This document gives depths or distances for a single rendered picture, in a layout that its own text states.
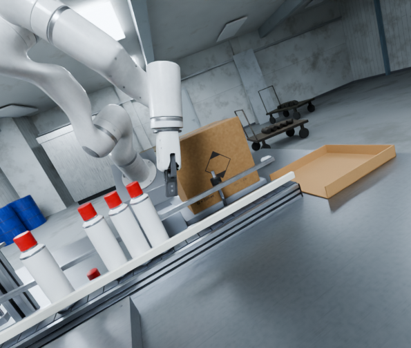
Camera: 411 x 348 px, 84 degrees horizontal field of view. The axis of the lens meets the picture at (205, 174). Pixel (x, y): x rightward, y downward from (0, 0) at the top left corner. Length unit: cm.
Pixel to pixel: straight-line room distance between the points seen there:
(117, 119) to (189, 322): 74
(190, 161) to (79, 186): 691
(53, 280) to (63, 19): 57
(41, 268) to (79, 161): 687
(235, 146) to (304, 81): 933
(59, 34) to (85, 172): 692
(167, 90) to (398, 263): 57
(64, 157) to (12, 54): 683
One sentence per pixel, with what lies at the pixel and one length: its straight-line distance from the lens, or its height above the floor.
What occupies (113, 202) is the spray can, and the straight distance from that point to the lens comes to 60.
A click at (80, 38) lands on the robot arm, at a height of 142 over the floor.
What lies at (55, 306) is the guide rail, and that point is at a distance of 68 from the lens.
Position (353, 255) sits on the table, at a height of 83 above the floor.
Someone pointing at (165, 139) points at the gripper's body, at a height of 116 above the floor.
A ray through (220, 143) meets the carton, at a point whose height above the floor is 105.
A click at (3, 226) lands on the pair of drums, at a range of 726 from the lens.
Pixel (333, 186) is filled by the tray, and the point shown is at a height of 86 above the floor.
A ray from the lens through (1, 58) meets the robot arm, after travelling 81.
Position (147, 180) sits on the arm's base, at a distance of 123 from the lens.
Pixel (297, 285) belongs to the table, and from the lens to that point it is 50.
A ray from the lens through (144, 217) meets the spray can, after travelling 61.
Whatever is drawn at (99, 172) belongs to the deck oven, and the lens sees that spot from 737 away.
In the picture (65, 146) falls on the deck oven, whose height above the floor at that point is 169.
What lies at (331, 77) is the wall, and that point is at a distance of 1081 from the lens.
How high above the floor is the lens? 118
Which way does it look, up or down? 15 degrees down
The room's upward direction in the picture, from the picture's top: 22 degrees counter-clockwise
